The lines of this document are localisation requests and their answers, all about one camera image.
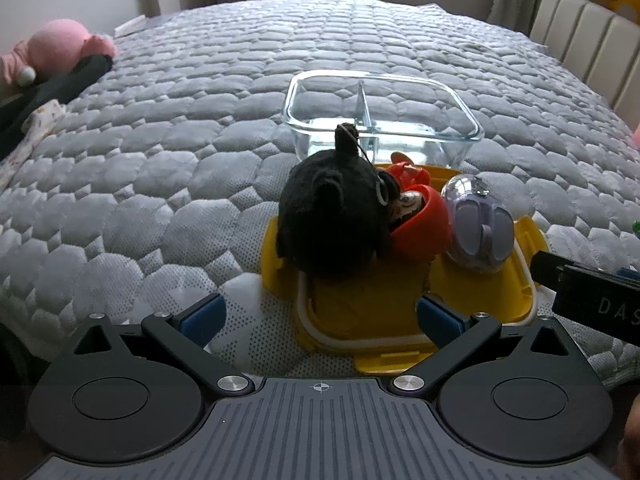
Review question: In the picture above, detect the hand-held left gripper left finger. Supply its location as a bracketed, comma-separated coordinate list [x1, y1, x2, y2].
[74, 294, 256, 400]

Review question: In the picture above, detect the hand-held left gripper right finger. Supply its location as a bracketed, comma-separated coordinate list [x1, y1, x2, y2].
[389, 294, 571, 402]

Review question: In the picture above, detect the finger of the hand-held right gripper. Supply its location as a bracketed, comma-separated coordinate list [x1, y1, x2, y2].
[529, 251, 570, 293]

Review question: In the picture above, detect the yellow container lid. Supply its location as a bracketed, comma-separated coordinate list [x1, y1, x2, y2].
[260, 162, 551, 376]

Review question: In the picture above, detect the clear purple capsule toy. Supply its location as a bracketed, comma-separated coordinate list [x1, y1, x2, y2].
[440, 173, 516, 276]

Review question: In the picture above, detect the red hooded toy figure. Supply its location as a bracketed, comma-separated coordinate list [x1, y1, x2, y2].
[382, 152, 454, 261]

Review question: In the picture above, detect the black plush toy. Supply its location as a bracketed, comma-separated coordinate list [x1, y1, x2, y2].
[276, 122, 396, 279]

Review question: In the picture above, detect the clear glass divided container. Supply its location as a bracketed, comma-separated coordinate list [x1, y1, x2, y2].
[281, 70, 486, 169]

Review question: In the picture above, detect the grey quilted bedspread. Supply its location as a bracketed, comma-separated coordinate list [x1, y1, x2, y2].
[0, 0, 640, 406]

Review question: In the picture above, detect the beige padded headboard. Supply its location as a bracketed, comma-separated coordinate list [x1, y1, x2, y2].
[530, 0, 640, 133]

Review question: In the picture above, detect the white patterned cloth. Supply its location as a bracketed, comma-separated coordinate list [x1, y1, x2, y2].
[0, 100, 66, 191]

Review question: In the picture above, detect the black cloth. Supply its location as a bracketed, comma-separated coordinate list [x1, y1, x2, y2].
[0, 54, 114, 161]

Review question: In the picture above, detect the pink plush toy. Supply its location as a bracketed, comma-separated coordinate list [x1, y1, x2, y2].
[0, 19, 117, 86]

